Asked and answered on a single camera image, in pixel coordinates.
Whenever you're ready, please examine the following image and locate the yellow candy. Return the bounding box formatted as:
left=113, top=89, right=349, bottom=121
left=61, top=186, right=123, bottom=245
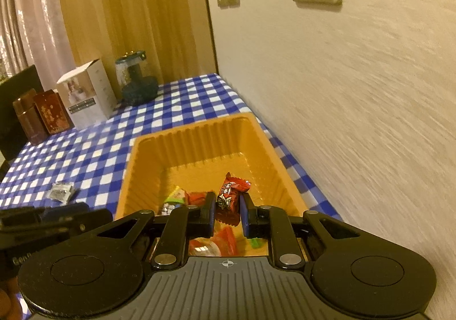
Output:
left=164, top=185, right=188, bottom=207

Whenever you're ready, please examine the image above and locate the black box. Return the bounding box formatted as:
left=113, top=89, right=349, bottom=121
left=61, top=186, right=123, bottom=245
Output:
left=0, top=64, right=43, bottom=162

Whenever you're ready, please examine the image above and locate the red brown snack packet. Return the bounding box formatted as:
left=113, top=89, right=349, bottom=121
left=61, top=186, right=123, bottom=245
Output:
left=215, top=172, right=252, bottom=227

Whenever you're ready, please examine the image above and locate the silver black snack packet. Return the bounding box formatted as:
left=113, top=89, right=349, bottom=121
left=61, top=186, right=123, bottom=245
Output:
left=48, top=181, right=75, bottom=204

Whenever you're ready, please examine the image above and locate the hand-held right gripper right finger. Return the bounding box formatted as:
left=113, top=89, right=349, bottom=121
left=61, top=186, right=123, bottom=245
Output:
left=239, top=193, right=360, bottom=271

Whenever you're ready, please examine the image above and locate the teal glass jar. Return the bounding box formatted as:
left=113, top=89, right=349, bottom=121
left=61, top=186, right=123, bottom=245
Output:
left=115, top=51, right=158, bottom=106

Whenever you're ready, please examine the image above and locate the white cardboard box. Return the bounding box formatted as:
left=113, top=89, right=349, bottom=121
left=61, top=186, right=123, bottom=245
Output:
left=56, top=58, right=117, bottom=130

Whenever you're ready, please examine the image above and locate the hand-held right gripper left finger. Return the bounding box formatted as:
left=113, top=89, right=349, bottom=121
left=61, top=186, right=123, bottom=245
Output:
left=96, top=192, right=217, bottom=271

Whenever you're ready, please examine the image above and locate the brown tin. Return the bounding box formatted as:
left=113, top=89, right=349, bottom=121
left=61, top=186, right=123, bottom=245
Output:
left=13, top=89, right=48, bottom=145

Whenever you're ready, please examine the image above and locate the white sheer curtain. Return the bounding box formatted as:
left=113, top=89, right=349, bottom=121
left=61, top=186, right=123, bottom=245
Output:
left=0, top=0, right=77, bottom=78

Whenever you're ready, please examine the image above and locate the orange plastic tray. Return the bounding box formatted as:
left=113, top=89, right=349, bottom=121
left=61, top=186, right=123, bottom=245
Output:
left=114, top=112, right=310, bottom=258

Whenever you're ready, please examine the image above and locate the yellow curtain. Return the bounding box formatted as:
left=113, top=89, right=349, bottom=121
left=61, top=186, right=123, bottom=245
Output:
left=53, top=0, right=218, bottom=87

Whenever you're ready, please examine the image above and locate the red patterned tin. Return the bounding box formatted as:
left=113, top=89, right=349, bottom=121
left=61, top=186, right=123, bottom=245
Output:
left=34, top=89, right=75, bottom=134

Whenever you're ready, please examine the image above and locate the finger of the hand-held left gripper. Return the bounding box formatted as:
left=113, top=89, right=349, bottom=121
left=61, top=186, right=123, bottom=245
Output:
left=42, top=202, right=89, bottom=219

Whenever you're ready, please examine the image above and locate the red pointed wrapped candy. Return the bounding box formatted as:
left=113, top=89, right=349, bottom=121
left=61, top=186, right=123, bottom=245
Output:
left=214, top=226, right=236, bottom=256

